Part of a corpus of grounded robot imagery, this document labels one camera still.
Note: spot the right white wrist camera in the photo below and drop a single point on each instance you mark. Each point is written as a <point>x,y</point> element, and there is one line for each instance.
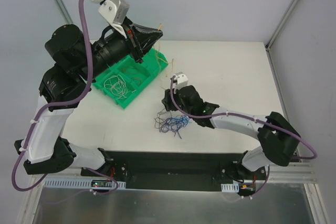
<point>180,80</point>

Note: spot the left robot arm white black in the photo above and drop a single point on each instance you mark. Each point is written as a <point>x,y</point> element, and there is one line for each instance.
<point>77,63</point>

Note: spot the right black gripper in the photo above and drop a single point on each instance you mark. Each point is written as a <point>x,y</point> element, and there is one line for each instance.
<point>167,102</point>

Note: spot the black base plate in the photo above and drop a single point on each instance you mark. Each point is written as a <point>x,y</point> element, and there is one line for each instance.
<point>174,171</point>

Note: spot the left white cable duct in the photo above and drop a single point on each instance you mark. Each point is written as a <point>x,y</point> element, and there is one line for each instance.
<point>83,183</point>

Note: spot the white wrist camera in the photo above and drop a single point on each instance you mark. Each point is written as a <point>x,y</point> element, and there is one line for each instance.
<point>114,12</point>
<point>180,80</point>

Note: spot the white cable duct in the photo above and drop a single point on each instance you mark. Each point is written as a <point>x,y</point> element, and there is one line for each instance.
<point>83,183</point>
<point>230,188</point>

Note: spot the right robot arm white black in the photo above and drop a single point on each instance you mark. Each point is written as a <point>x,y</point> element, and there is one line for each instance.
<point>277,146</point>

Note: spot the aluminium frame rail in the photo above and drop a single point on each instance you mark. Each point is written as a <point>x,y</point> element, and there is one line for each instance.
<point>294,173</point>

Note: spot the right aluminium frame post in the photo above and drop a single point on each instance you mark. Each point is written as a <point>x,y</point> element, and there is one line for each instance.
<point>285,17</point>

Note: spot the right white cable duct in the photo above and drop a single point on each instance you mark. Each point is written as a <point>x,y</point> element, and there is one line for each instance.
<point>230,188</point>

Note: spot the green compartment tray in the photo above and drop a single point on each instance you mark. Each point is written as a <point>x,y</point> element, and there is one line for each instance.
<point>124,81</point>

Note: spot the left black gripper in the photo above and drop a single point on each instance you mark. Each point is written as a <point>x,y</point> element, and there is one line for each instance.
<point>134,44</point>

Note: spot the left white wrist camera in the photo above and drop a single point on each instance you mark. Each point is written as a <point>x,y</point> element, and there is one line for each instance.
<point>114,12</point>

